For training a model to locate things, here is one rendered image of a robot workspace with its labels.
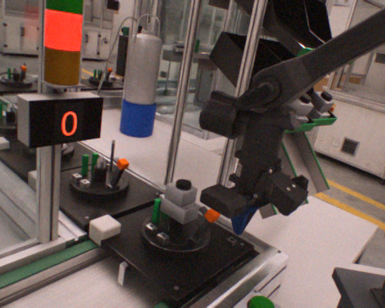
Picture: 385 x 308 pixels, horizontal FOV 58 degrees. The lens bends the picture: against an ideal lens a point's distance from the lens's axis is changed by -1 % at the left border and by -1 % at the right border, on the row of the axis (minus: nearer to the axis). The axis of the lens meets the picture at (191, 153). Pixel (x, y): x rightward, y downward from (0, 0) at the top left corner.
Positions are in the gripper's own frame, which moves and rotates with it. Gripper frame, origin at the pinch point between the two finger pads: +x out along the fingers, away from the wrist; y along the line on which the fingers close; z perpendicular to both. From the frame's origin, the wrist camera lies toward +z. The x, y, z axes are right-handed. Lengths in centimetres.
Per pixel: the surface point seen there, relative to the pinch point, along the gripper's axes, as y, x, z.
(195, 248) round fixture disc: -1.6, 10.1, -6.7
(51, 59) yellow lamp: -21.9, -20.1, -24.1
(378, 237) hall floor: 258, 107, -4
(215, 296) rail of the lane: -5.2, 13.0, 1.7
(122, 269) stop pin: -13.4, 13.4, -12.9
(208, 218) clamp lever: -1.1, 3.2, -5.8
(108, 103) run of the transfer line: 69, 21, -132
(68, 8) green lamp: -20.3, -27.3, -22.8
